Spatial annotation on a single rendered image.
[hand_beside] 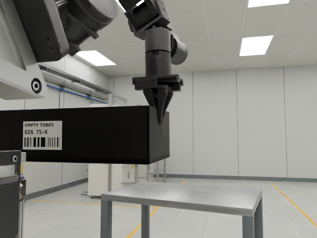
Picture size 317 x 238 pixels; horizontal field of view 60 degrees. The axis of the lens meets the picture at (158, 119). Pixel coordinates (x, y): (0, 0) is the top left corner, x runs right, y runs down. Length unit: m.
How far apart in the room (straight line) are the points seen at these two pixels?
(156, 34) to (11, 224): 0.43
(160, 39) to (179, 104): 7.29
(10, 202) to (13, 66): 0.23
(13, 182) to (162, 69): 0.34
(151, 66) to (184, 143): 7.23
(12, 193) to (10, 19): 0.26
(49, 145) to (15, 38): 0.35
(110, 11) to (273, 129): 7.51
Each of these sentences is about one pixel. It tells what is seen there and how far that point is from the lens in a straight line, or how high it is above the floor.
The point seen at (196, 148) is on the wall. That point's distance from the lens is 7.75.
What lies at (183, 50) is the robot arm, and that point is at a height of 1.27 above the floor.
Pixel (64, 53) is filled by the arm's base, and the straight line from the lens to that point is 0.30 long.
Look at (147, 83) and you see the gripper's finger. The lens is 0.58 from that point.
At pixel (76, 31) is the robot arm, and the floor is 1.20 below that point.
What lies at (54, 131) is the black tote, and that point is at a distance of 0.61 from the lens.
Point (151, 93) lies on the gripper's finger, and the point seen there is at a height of 1.16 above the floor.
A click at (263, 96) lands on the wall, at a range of 7.86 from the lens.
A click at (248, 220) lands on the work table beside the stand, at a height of 0.75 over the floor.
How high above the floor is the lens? 1.06
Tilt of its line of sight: 4 degrees up
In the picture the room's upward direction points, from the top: straight up
